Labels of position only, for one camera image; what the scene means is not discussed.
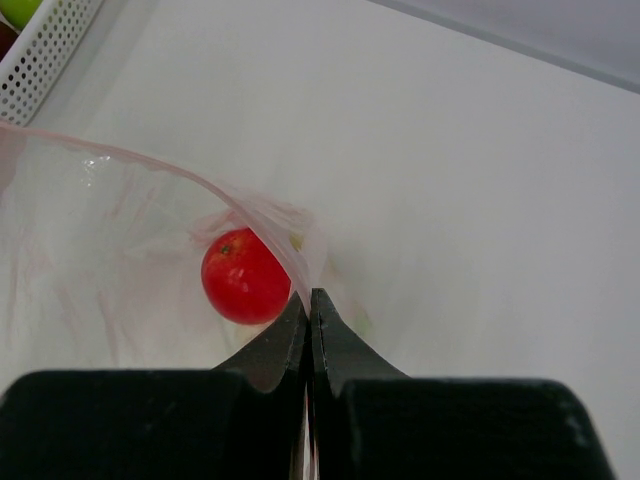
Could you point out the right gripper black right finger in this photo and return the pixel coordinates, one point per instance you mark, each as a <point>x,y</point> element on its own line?
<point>372,421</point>

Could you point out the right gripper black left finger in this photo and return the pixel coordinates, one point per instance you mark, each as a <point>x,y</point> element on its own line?
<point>243,419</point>

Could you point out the clear zip top bag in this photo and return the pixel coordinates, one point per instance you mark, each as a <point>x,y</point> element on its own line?
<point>101,251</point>

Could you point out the green fake apple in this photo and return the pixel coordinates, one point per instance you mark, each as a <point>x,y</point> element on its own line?
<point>19,12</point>

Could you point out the purple fake eggplant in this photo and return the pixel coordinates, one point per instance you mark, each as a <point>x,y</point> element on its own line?
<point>8,36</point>

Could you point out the white perforated plastic basket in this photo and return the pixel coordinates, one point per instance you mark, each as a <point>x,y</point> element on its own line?
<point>45,43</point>

